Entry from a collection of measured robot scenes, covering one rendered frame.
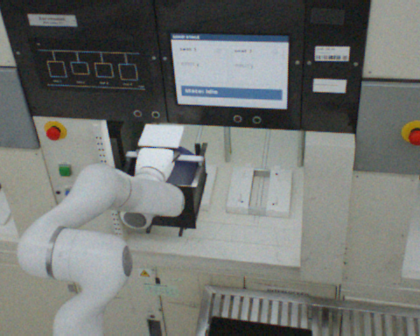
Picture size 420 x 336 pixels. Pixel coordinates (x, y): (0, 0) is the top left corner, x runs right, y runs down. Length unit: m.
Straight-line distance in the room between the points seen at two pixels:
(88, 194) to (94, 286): 0.18
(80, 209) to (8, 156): 0.71
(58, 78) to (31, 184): 0.44
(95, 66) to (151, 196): 0.37
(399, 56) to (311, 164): 0.35
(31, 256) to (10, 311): 1.33
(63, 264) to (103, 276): 0.08
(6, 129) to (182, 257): 0.69
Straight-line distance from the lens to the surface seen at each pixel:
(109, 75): 1.64
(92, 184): 1.28
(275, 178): 2.24
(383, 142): 1.65
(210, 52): 1.53
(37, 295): 2.44
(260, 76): 1.55
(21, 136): 1.87
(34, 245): 1.26
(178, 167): 1.98
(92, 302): 1.25
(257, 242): 2.07
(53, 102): 1.75
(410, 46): 1.52
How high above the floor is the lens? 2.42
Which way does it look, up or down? 37 degrees down
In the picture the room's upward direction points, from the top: 6 degrees counter-clockwise
